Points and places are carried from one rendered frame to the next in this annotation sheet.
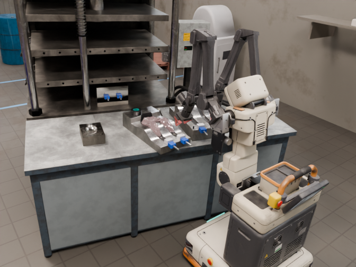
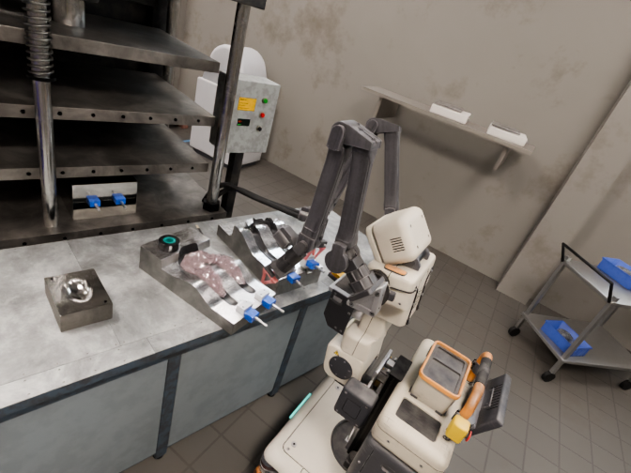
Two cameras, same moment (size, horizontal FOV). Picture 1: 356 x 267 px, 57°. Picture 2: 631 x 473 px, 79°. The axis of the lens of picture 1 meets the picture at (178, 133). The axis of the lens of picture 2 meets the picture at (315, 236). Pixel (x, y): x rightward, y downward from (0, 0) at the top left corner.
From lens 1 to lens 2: 101 cm
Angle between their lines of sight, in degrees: 24
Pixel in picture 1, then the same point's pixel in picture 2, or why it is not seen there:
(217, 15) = (247, 62)
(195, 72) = (326, 201)
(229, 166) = (356, 352)
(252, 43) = (394, 146)
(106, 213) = (111, 444)
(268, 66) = (309, 143)
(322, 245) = not seen: hidden behind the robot
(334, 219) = not seen: hidden behind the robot
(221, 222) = (314, 416)
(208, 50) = (366, 168)
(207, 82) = (353, 224)
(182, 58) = (233, 137)
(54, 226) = not seen: outside the picture
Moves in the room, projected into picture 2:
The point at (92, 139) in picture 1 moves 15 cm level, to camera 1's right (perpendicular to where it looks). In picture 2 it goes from (84, 315) to (136, 314)
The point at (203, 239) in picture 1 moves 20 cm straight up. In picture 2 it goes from (296, 458) to (309, 430)
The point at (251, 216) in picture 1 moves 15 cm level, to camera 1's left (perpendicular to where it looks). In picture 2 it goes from (418, 456) to (378, 465)
